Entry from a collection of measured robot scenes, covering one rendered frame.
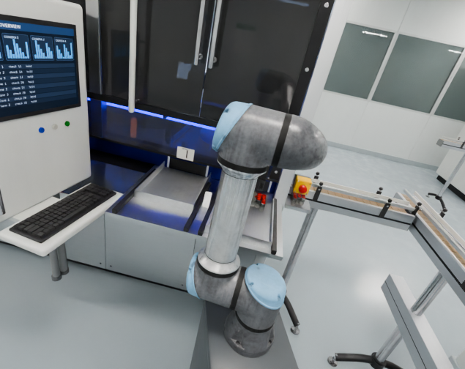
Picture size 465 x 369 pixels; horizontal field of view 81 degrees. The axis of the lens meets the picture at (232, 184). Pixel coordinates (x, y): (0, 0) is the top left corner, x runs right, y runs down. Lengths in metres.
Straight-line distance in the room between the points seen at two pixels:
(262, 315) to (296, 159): 0.42
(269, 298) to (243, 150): 0.38
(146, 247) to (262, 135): 1.33
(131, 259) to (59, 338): 0.52
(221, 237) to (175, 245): 1.01
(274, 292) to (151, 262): 1.19
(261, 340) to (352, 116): 5.57
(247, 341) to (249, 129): 0.57
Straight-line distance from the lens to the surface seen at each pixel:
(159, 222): 1.09
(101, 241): 1.88
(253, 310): 0.76
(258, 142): 0.55
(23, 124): 1.22
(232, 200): 0.61
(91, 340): 1.84
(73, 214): 1.24
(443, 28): 6.44
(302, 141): 0.55
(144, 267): 1.87
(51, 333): 1.91
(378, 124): 6.31
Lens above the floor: 1.54
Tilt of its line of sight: 27 degrees down
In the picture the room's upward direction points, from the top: 13 degrees clockwise
